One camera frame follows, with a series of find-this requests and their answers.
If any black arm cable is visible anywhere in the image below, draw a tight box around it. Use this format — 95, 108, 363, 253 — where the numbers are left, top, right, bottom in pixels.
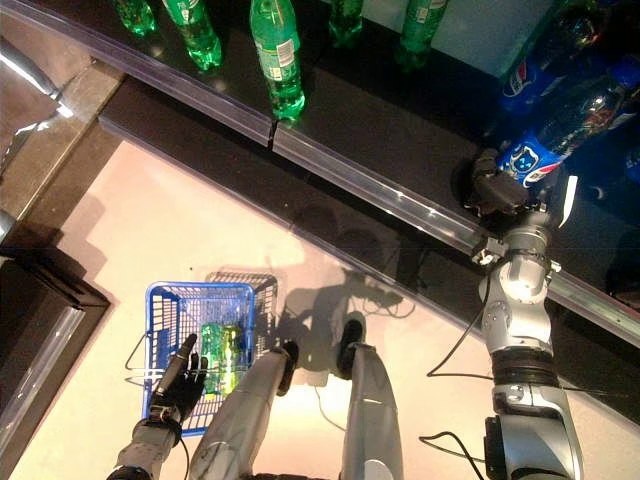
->
418, 282, 497, 480
177, 432, 192, 480

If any brown curtain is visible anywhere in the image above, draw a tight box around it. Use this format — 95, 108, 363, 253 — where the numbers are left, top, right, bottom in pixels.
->
0, 9, 96, 176

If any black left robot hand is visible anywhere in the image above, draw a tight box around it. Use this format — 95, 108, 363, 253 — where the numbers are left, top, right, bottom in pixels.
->
149, 333, 209, 425

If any dark stone plinth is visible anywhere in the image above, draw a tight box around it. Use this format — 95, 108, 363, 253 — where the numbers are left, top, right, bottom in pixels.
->
0, 59, 126, 226

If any grey right robot leg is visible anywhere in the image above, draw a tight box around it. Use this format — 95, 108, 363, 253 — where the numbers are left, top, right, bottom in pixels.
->
335, 319, 405, 480

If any black side base shelf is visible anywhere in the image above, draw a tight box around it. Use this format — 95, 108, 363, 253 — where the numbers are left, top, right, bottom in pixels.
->
0, 244, 112, 469

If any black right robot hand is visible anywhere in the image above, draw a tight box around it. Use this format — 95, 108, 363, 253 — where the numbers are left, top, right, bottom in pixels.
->
467, 148, 578, 230

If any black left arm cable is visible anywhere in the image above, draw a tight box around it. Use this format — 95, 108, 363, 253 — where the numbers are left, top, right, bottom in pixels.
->
177, 432, 192, 480

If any blue plastic shopping basket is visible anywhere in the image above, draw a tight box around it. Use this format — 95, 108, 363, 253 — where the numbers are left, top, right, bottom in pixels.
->
142, 281, 257, 438

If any grey robot leg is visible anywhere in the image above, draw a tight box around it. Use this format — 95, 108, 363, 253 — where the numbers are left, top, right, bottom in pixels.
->
187, 341, 301, 480
335, 319, 405, 480

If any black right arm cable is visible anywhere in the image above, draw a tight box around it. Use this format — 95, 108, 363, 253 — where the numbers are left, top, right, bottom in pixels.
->
418, 282, 497, 480

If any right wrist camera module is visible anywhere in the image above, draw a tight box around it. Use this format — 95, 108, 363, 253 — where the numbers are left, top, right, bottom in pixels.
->
469, 237, 505, 266

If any grey left robot leg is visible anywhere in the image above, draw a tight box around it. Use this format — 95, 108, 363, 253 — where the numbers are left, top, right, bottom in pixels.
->
187, 341, 301, 480

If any black low base shelf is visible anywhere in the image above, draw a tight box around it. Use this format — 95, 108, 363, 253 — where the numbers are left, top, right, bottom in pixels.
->
97, 74, 640, 416

